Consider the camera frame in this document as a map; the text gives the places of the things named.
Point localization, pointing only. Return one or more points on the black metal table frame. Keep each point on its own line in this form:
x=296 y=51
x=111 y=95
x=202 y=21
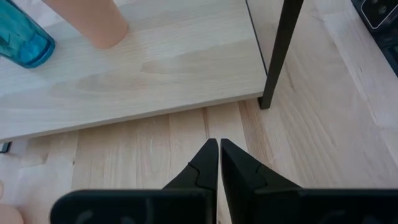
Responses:
x=382 y=18

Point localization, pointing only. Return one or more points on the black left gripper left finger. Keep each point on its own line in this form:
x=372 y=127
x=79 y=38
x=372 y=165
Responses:
x=202 y=174

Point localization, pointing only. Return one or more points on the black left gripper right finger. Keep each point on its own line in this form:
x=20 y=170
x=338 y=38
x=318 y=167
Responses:
x=242 y=186

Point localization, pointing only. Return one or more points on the peach plastic tumbler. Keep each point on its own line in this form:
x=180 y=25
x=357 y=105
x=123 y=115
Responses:
x=93 y=21

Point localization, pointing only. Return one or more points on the wooden shelf with black frame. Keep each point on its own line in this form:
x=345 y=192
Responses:
x=155 y=71

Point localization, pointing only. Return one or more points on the teal faceted glass tumbler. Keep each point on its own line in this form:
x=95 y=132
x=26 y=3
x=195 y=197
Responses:
x=21 y=40

